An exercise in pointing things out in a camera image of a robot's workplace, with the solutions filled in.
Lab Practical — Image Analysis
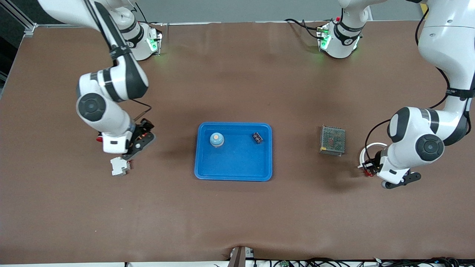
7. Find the aluminium frame corner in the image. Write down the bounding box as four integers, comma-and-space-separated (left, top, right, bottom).
0, 0, 38, 37

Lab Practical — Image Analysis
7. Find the black cable bundle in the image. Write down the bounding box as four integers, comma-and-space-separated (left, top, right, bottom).
252, 257, 475, 267

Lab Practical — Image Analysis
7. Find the brown camera mount post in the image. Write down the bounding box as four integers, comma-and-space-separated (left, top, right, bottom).
227, 245, 256, 267

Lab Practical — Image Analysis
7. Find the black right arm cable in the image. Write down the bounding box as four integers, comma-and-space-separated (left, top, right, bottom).
83, 0, 152, 122

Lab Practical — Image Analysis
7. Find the white circuit breaker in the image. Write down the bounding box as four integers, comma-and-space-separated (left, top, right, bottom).
110, 156, 132, 177

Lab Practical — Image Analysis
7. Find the metal mesh power supply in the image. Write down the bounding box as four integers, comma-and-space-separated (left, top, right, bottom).
319, 125, 346, 156

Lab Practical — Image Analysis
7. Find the white semicircular bracket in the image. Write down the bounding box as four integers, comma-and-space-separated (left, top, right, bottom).
357, 142, 388, 169

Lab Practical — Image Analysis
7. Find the blue plastic tray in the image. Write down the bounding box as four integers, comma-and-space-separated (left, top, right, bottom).
194, 122, 273, 182

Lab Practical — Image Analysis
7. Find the black base cable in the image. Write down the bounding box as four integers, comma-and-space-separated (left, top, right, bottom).
285, 18, 324, 40

